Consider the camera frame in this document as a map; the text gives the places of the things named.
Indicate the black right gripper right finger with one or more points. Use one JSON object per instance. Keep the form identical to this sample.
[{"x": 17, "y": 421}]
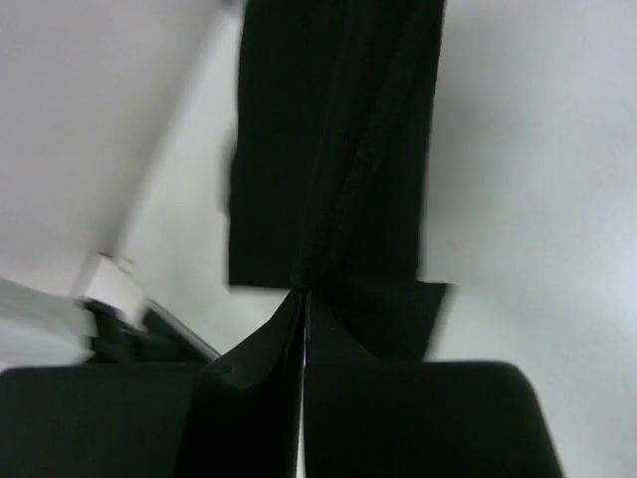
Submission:
[{"x": 368, "y": 418}]

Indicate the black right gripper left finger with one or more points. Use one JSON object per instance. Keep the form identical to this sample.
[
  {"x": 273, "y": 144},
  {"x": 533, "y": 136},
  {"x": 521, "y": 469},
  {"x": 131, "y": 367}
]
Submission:
[{"x": 236, "y": 416}]

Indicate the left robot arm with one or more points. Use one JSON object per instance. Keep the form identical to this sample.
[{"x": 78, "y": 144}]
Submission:
[{"x": 107, "y": 318}]

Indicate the black tank top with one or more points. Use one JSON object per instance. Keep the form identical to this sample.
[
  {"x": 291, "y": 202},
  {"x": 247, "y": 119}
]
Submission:
[{"x": 326, "y": 188}]

